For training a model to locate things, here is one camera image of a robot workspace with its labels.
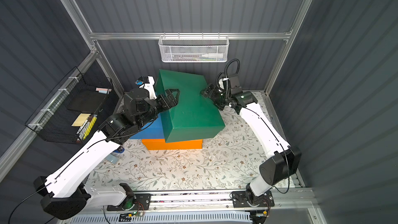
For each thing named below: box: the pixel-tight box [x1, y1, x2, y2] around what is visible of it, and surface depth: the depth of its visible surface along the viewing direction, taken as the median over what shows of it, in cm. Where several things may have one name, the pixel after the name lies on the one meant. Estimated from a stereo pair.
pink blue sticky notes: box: [95, 87, 112, 94], surface depth 86 cm
